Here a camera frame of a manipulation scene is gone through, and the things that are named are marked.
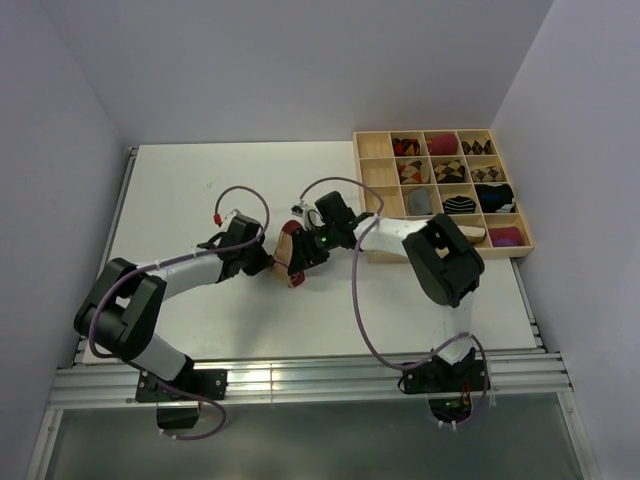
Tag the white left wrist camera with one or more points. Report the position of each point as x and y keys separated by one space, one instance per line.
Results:
x=223 y=221

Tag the beige rolled sock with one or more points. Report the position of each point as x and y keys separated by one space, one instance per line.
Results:
x=473 y=234

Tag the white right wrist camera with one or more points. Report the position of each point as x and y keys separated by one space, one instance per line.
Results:
x=308 y=216

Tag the wooden compartment tray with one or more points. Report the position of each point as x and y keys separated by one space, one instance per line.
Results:
x=376 y=167

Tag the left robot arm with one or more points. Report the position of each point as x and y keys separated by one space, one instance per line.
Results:
x=121 y=310

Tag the grey brown argyle rolled sock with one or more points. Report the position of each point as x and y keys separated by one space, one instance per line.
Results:
x=488 y=174

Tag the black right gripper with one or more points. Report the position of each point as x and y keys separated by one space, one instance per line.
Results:
x=303 y=253

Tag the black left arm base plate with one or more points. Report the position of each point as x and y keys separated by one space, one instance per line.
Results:
x=179 y=402

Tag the tan orange argyle sock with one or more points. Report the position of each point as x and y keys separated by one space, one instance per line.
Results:
x=413 y=171

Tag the black blue rolled sock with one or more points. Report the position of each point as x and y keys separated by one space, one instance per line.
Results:
x=496 y=198

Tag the brown tan argyle rolled sock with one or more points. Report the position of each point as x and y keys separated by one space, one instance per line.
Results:
x=451 y=172

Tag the magenta purple rolled sock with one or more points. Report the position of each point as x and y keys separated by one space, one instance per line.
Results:
x=506 y=237

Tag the brown white argyle rolled sock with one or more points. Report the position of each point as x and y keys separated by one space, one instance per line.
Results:
x=477 y=147

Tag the tan sock with purple stripes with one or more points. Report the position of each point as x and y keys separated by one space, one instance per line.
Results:
x=282 y=256

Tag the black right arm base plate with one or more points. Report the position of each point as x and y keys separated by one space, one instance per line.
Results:
x=458 y=381

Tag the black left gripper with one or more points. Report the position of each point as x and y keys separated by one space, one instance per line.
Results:
x=263 y=260

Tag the black white striped rolled sock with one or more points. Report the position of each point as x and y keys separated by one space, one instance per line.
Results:
x=459 y=205

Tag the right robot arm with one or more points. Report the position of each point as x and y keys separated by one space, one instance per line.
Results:
x=447 y=267

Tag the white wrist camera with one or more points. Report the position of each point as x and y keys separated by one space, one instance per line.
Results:
x=308 y=216
x=223 y=221

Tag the red orange argyle rolled sock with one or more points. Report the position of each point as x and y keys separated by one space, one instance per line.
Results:
x=406 y=146

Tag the crimson rolled sock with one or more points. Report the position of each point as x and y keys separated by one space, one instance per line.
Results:
x=442 y=145

